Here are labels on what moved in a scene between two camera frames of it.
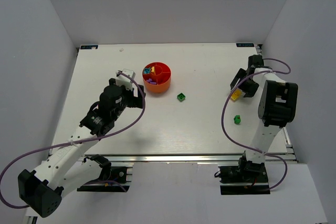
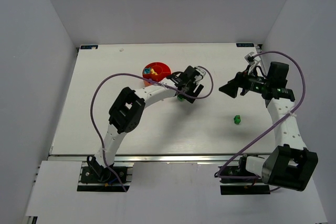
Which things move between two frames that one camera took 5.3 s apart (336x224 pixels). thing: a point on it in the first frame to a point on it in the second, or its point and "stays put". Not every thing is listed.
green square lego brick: (180, 97) stays put
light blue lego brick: (147, 71) stays put
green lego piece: (237, 119) stays put
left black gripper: (135, 98) to (189, 91)
